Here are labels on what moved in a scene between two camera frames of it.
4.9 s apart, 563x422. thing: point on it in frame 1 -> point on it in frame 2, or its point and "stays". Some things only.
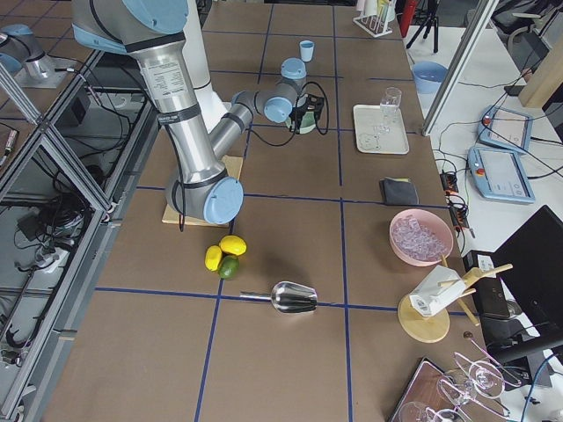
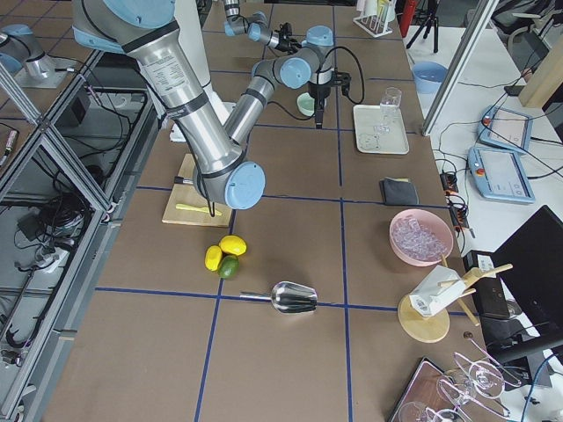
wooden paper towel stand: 424,315 stays
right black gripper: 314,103 -> 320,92
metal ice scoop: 288,297 stays
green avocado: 229,266 stays
